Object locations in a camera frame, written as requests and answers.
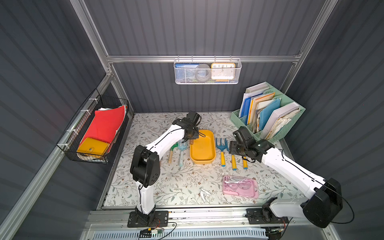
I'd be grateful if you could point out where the blue box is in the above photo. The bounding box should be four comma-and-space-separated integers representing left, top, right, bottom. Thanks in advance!
174, 63, 199, 84

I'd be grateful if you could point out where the white vented rail cover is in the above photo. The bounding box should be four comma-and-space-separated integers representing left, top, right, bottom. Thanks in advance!
88, 227, 269, 240

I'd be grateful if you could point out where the green plastic file organizer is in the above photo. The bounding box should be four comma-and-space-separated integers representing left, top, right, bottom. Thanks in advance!
230, 82, 306, 143

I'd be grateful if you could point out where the white paper scrap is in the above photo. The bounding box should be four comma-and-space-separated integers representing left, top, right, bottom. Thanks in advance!
200, 189, 211, 203

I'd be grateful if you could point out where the teal folder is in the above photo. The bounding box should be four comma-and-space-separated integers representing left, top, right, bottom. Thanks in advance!
258, 98, 281, 131

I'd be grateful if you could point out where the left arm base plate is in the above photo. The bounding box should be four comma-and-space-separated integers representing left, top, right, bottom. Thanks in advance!
127, 209, 169, 228

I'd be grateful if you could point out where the light blue hand rake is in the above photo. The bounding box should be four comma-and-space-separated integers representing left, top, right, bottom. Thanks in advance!
178, 140, 188, 167

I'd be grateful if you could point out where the black wire wall basket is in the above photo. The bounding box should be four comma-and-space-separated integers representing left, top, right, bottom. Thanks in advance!
57, 90, 130, 164

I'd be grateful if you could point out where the blue rake yellow handle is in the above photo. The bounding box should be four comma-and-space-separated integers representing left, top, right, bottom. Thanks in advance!
232, 155, 237, 171
215, 138, 228, 167
243, 159, 248, 170

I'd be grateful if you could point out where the stack of magazines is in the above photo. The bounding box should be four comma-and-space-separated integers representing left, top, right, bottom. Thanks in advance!
252, 109, 263, 134

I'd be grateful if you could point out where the yellow plastic storage box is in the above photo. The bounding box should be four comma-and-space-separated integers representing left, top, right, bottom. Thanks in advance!
190, 130, 216, 165

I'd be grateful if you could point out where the pink plastic pencil case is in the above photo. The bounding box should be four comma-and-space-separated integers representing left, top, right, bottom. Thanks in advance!
223, 175, 259, 199

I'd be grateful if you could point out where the grey tape roll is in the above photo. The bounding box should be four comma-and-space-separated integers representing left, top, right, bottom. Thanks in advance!
195, 64, 211, 83

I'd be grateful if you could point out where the yellow white clock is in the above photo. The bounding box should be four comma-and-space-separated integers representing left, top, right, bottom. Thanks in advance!
211, 63, 236, 81

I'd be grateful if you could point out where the white binder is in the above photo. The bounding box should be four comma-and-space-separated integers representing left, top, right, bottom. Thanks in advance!
260, 102, 300, 140

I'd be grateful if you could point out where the blue folder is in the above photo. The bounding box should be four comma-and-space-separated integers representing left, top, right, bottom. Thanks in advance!
239, 95, 260, 118

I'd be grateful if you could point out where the yellow case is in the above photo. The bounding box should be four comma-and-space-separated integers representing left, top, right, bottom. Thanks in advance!
77, 138, 110, 156

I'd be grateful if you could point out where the red folder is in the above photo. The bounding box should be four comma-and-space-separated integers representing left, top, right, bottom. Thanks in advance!
81, 105, 127, 144

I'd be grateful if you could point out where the orange yellow book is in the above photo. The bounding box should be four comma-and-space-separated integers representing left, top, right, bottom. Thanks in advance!
247, 92, 275, 125

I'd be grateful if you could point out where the green rake wooden handle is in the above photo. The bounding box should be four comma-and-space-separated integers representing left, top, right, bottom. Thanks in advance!
168, 143, 179, 164

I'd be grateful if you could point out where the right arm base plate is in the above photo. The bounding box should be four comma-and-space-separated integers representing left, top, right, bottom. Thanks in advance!
245, 208, 289, 225

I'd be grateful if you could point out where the white wire wall basket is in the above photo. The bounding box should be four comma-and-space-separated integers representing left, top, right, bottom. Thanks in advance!
174, 57, 243, 85

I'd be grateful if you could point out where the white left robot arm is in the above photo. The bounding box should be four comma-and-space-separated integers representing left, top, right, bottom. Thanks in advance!
130, 111, 201, 217

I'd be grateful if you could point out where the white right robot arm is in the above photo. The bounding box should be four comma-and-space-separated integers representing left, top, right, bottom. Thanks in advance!
230, 127, 343, 229

